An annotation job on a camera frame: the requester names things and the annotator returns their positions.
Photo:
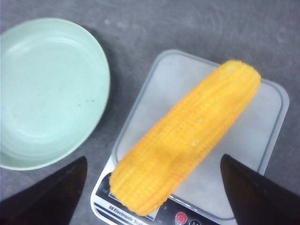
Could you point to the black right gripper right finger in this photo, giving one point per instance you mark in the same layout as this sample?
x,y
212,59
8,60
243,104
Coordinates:
x,y
256,200

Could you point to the yellow corn cob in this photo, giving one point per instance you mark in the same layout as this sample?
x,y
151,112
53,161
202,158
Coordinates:
x,y
150,172

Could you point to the light green plate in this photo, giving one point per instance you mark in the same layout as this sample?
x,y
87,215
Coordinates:
x,y
54,87

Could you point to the silver electronic kitchen scale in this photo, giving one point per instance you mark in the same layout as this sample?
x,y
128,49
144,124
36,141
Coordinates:
x,y
201,198

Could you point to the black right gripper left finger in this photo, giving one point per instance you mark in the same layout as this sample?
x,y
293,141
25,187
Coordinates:
x,y
51,201

